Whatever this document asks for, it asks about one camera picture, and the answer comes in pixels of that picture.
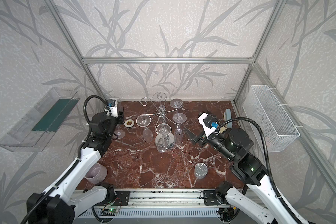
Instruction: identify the white wire mesh basket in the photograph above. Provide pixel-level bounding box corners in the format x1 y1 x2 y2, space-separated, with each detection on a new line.
243 85 300 153

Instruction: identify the right black arm cable conduit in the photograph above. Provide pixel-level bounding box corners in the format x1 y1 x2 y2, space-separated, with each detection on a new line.
217 117 304 224

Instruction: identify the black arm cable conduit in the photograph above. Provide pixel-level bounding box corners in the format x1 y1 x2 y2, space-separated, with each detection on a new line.
217 117 304 224
20 95 108 224

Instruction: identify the silver wire wine glass rack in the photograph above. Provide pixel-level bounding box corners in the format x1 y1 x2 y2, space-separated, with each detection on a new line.
140 97 176 151

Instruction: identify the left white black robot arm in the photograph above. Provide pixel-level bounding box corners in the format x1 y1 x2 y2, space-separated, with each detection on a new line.
22 111 124 224

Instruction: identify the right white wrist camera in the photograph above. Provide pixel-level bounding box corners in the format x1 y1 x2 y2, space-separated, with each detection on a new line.
198 113 219 139

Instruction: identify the clear plastic wall tray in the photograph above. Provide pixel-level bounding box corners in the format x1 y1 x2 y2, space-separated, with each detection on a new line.
0 87 80 152

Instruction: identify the left black arm cable conduit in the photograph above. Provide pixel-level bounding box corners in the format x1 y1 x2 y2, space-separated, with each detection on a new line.
20 95 108 224

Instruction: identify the aluminium frame crossbar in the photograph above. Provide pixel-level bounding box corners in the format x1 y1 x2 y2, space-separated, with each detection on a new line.
82 57 253 64

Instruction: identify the white tape roll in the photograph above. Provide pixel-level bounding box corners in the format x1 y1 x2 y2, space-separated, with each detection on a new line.
124 119 134 128

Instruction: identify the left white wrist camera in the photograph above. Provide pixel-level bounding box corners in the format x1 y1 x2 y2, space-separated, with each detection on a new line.
105 98 121 118

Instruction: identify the green mat in tray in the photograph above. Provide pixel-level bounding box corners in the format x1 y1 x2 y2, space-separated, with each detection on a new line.
32 99 79 132

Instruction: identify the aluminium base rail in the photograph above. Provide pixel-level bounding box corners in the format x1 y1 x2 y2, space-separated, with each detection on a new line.
69 188 285 219

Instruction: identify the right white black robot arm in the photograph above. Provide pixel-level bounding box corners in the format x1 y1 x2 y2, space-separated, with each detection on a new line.
200 128 308 224

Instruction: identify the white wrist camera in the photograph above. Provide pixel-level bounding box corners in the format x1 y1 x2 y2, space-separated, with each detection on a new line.
105 98 121 118
198 113 219 139

